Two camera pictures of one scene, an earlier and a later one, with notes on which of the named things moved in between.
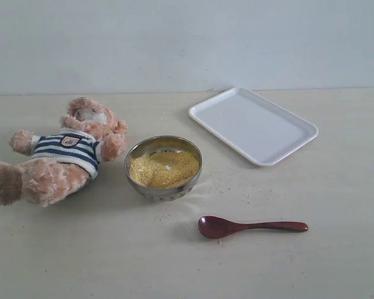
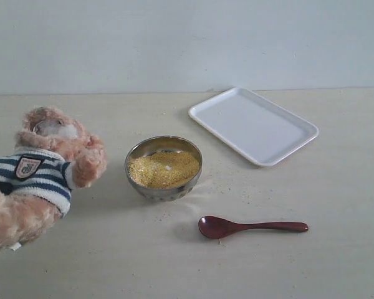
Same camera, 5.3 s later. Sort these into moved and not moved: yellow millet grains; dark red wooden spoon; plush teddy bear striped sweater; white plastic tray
Moved: plush teddy bear striped sweater
Not moved: yellow millet grains; white plastic tray; dark red wooden spoon
